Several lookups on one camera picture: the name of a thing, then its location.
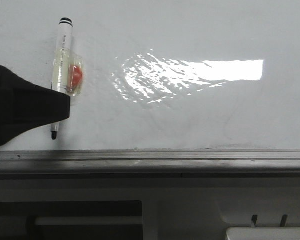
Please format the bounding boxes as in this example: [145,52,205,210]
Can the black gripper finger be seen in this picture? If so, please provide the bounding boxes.
[0,65,71,147]

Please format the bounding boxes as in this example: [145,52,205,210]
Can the red magnet taped to marker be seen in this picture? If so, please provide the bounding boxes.
[66,54,85,97]

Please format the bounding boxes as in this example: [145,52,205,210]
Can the white whiteboard marker black tip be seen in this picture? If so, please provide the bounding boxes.
[49,17,74,141]

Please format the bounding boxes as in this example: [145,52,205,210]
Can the grey aluminium whiteboard tray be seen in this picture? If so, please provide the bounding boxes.
[0,149,300,178]

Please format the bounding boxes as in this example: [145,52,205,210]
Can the white whiteboard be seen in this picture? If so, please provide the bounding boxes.
[0,0,300,151]

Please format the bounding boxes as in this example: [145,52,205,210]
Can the white box lower right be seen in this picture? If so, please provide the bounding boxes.
[225,227,300,240]

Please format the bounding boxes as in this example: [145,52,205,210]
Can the black hook left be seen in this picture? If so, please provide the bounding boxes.
[251,214,258,228]

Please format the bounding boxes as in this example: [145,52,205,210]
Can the black hook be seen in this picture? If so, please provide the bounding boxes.
[279,214,288,228]
[251,214,258,228]

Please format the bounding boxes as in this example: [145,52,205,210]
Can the black hook right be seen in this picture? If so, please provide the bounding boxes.
[279,214,288,228]

